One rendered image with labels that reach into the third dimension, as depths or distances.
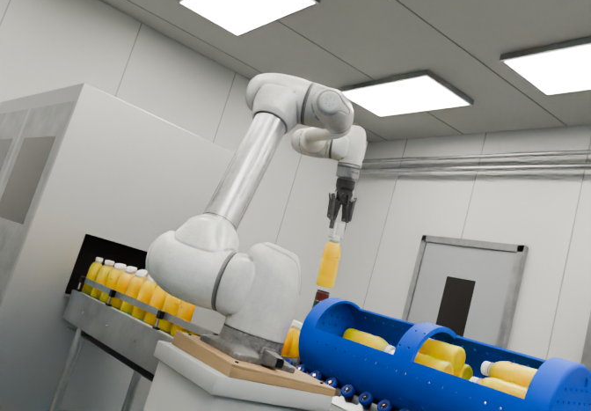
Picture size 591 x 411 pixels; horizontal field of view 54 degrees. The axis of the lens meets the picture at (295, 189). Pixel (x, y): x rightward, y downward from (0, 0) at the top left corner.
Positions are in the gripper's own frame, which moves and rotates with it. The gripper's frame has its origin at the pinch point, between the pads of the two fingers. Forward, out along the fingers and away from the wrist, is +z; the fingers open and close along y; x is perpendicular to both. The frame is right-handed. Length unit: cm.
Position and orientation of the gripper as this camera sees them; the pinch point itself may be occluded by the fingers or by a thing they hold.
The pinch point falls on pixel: (337, 230)
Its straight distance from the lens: 231.0
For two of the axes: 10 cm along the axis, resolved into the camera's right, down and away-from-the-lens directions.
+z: -1.9, 9.8, -0.2
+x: -6.0, -1.0, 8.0
